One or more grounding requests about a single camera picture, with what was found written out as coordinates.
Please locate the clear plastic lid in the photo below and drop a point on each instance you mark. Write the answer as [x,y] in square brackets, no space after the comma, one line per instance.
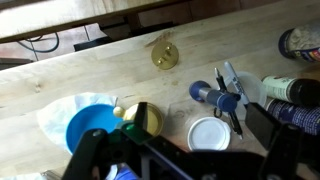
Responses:
[253,88]

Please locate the blue handled kitchen tool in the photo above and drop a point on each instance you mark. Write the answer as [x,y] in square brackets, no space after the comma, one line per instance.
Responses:
[201,91]

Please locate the white crumpled napkin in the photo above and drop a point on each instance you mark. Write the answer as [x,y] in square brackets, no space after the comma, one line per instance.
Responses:
[54,118]

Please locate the gold metal cup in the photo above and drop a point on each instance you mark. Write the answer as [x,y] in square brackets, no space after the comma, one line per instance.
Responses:
[155,120]

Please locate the brass round disc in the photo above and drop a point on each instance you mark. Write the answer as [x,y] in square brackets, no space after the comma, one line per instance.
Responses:
[165,55]

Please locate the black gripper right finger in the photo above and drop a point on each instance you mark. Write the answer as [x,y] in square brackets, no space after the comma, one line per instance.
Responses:
[262,124]

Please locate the blue plastic bowl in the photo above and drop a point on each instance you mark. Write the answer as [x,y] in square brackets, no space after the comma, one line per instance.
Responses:
[91,117]

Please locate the white permanent marker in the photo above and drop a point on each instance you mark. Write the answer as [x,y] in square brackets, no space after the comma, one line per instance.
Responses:
[236,82]

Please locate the white labelled dark bottle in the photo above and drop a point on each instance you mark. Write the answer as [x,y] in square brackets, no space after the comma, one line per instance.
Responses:
[299,91]

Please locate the blue labelled bottle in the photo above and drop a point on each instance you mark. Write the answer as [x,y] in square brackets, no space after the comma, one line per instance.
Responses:
[307,118]

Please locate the white round jar lid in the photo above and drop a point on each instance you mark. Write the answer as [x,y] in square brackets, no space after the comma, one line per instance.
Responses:
[209,133]

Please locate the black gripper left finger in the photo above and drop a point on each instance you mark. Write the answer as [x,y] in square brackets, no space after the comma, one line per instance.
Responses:
[141,116]

